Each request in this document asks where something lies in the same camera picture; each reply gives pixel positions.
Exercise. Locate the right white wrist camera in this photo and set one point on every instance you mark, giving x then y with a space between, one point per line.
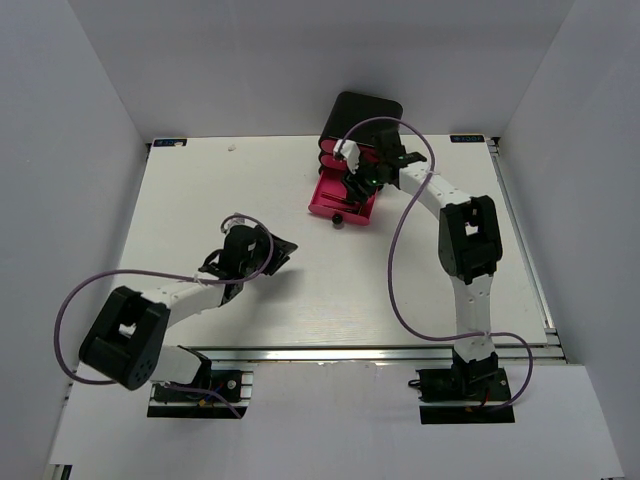
348 153

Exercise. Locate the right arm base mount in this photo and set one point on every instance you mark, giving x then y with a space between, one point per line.
444 401

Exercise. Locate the black drawer cabinet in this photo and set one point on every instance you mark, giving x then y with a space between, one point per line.
350 108

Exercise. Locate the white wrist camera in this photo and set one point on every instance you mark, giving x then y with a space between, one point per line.
348 153
231 221

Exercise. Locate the blue table sticker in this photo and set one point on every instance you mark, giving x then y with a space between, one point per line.
169 142
467 138

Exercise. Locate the left blue table sticker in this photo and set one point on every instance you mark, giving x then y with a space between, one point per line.
169 142

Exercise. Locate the right blue table sticker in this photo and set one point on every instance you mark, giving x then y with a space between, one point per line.
467 138

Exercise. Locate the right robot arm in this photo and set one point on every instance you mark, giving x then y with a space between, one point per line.
469 243

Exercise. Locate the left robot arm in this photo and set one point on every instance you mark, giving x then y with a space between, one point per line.
126 341

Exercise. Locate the dark red lip gloss tube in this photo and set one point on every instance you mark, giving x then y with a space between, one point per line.
334 198

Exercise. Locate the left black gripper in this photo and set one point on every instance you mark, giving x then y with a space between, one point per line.
283 248

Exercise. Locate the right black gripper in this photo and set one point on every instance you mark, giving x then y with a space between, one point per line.
351 185

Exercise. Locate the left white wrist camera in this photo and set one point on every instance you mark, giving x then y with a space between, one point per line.
231 221

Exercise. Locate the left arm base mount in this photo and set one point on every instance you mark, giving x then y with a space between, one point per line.
210 390

